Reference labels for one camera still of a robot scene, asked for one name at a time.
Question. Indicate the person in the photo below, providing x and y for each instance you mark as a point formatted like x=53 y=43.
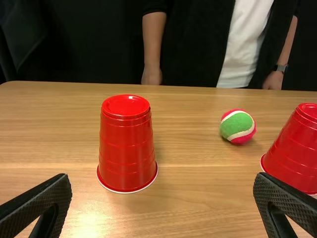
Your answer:
x=198 y=44

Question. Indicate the red cup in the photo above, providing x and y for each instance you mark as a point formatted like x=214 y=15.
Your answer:
x=126 y=148
x=297 y=153

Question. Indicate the yellow ball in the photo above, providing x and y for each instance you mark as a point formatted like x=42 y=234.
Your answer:
x=236 y=126

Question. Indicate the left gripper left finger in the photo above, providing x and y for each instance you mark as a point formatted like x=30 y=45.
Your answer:
x=50 y=193

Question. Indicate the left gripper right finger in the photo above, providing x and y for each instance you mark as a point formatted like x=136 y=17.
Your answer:
x=272 y=193

